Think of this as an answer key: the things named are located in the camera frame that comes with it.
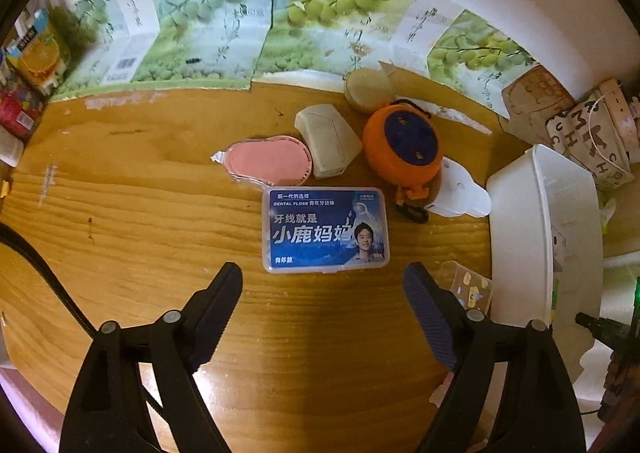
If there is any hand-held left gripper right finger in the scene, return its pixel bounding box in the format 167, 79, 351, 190
402, 261, 588, 453

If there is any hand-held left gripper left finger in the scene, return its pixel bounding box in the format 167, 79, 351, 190
60, 262, 244, 453

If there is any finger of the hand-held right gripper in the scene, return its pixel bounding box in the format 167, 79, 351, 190
575, 312, 623, 341

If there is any white plastic bin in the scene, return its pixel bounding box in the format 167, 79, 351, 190
486, 143, 608, 384

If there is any clear box blue label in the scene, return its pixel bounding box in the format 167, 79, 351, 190
261, 187, 392, 275

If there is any pink oval case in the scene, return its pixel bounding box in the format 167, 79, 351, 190
210, 134, 315, 186

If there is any orange cable reel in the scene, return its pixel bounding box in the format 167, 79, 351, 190
361, 100, 445, 224

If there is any beige folding case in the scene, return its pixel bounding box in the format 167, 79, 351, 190
294, 104, 363, 180

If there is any round beige tin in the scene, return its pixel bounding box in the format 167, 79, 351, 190
344, 68, 396, 114

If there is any person's right hand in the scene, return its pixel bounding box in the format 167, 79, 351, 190
600, 353, 632, 424

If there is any small patterned clear packet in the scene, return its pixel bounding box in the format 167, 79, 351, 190
440, 260, 493, 314

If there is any printed canvas bag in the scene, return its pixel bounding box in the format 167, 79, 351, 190
545, 80, 640, 188

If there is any pink patterned round tin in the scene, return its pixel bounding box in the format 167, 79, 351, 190
612, 80, 640, 148

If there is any cardboard box red print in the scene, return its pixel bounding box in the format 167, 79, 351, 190
497, 64, 581, 144

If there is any white box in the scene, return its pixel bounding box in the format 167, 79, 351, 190
0, 125, 26, 166

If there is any orange juice carton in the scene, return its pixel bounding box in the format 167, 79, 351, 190
7, 8, 71, 96

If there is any black cable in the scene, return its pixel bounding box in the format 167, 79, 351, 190
0, 223, 166, 419

